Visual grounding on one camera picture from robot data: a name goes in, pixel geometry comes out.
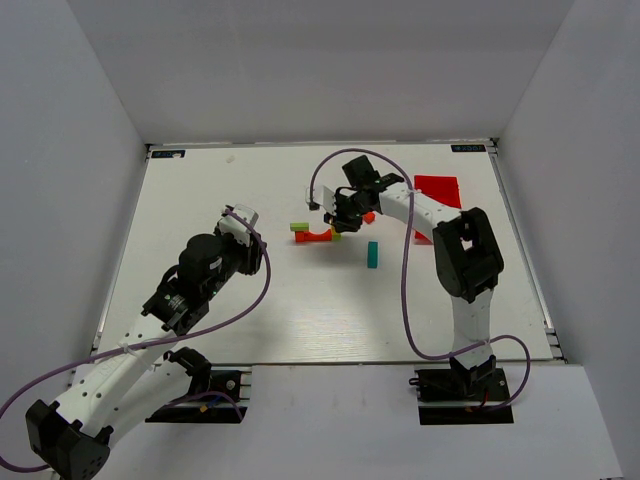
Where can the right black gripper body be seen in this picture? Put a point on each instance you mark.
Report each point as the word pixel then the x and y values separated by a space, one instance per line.
pixel 344 215

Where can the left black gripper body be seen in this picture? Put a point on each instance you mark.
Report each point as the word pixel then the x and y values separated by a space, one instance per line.
pixel 253 255

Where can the red wood cube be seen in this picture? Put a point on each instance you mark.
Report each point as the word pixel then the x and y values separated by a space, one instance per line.
pixel 369 217

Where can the teal wood block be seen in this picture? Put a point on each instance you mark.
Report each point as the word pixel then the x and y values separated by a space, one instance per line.
pixel 372 255

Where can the red arch wood block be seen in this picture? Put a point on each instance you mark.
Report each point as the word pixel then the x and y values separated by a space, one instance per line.
pixel 326 236

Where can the long green wood block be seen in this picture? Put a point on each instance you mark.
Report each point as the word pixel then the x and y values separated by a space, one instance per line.
pixel 299 227

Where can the red plastic bin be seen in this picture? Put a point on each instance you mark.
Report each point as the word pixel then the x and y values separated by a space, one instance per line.
pixel 444 189

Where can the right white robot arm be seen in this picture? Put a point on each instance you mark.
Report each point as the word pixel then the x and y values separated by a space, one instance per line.
pixel 468 260

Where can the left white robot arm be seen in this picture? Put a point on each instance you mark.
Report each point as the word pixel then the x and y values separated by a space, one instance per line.
pixel 71 434

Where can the left blue table sticker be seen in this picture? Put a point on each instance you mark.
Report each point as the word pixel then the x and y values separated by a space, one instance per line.
pixel 168 154

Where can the blue table sticker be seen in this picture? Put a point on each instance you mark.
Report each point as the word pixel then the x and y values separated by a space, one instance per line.
pixel 168 154
pixel 468 148

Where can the right blue table sticker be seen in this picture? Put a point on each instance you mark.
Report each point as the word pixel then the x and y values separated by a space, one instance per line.
pixel 468 148

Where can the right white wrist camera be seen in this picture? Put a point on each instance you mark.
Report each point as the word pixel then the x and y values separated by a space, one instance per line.
pixel 319 198

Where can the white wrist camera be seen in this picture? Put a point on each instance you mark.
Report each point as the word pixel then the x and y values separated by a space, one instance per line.
pixel 238 220
pixel 319 198

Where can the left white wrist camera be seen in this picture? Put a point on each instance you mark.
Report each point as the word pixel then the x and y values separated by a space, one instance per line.
pixel 238 220

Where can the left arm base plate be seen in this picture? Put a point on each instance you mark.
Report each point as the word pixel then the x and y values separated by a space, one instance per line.
pixel 225 402

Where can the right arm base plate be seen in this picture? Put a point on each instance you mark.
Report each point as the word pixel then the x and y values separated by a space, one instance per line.
pixel 440 403

